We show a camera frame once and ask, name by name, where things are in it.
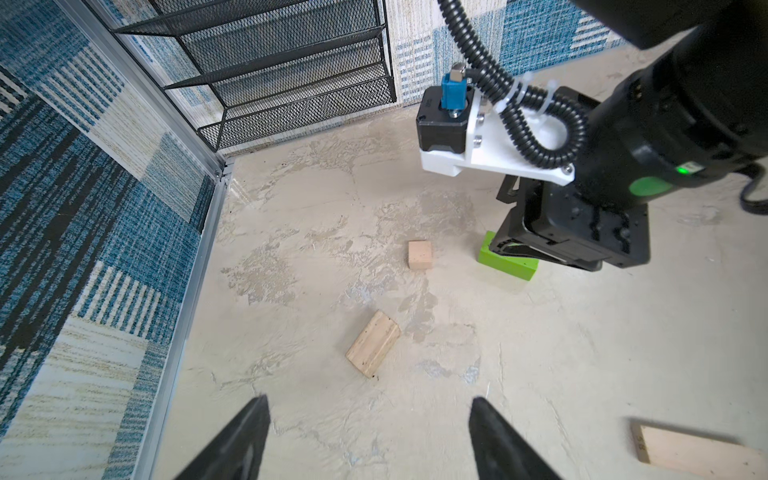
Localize small square wood block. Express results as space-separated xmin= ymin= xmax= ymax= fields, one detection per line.
xmin=408 ymin=240 xmax=434 ymax=270

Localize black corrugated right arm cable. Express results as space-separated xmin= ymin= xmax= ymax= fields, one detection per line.
xmin=436 ymin=0 xmax=590 ymax=170

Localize natural wood rectangular block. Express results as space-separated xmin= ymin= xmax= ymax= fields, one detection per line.
xmin=346 ymin=310 xmax=401 ymax=378

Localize green wood block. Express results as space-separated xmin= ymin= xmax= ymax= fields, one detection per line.
xmin=477 ymin=231 xmax=539 ymax=281

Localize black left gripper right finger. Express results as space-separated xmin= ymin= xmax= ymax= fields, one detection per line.
xmin=468 ymin=397 xmax=561 ymax=480

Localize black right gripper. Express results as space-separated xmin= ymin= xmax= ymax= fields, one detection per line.
xmin=489 ymin=175 xmax=651 ymax=272

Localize flat wood plank block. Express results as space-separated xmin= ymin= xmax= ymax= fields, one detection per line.
xmin=631 ymin=423 xmax=767 ymax=479

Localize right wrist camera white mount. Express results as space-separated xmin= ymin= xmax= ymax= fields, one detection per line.
xmin=416 ymin=63 xmax=575 ymax=186

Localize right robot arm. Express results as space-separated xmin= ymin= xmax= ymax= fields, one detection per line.
xmin=490 ymin=1 xmax=767 ymax=272

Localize black wire mesh shelf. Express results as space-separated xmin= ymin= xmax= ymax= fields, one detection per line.
xmin=115 ymin=1 xmax=397 ymax=151

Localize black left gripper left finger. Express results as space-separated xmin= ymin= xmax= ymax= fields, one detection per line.
xmin=176 ymin=395 xmax=271 ymax=480

